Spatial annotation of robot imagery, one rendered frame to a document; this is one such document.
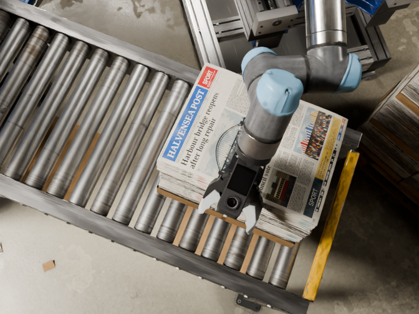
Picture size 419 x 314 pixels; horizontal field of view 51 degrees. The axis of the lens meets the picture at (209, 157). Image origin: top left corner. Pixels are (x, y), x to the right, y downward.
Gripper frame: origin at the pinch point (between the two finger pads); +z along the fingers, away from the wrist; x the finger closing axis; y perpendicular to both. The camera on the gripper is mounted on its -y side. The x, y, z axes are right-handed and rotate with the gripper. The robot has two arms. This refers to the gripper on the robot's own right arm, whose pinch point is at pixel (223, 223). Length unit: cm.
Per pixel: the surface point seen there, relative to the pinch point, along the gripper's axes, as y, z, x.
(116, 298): 34, 103, 29
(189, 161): 6.7, -6.9, 12.0
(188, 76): 47, -3, 25
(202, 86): 23.4, -15.4, 16.5
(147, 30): 134, 32, 71
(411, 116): 83, 0, -48
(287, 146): 18.4, -12.2, -6.9
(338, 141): 23.8, -14.9, -17.4
